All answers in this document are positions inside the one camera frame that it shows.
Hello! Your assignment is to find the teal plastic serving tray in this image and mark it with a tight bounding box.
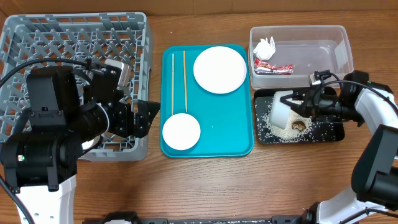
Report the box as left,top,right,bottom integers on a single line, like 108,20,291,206
160,45,254,158

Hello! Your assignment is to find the wooden chopstick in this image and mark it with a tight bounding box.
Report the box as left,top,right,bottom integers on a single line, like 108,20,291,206
183,50,188,113
171,54,175,116

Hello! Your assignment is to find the grey bowl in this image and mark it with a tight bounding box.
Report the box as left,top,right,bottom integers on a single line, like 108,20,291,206
269,90,293,129

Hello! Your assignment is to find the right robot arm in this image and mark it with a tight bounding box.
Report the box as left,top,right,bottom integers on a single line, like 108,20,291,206
270,70,397,223

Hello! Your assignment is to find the grey plastic dish rack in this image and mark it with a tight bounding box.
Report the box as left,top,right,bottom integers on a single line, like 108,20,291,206
1,12,153,161

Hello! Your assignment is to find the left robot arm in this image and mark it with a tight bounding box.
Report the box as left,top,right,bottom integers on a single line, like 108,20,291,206
1,65,160,223

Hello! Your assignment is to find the black food waste tray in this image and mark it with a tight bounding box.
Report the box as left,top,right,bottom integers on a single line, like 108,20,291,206
253,88,346,145

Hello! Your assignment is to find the white round plate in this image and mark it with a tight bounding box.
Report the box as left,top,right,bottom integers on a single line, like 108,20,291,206
193,46,247,94

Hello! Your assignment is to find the brown food scrap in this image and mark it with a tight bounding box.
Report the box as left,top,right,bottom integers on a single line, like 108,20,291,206
292,121,307,132

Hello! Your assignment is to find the left wooden chopstick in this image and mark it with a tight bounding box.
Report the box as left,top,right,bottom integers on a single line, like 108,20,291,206
171,54,175,116

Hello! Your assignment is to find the pile of white rice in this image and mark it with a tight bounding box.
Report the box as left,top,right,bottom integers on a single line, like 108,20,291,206
255,96,340,144

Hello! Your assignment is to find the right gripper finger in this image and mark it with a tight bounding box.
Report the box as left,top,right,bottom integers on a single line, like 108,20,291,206
279,90,308,105
288,102,308,118

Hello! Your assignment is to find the white tissue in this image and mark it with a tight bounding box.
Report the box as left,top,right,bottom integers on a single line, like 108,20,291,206
253,37,276,60

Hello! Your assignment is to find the right wooden chopstick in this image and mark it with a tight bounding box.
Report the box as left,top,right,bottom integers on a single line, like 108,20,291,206
183,50,188,113

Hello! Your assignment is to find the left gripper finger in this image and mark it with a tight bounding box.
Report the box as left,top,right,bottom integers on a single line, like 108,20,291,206
133,100,160,138
116,123,134,138

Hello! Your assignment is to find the red snack wrapper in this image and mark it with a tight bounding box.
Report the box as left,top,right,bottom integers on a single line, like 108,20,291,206
254,59,294,75

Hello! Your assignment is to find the pink white small bowl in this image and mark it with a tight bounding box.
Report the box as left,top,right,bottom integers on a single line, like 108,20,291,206
162,113,201,151

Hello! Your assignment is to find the white cup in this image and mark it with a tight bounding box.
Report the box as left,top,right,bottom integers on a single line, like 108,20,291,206
81,135,101,151

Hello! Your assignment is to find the clear plastic waste bin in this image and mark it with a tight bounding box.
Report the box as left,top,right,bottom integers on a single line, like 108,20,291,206
248,25,354,90

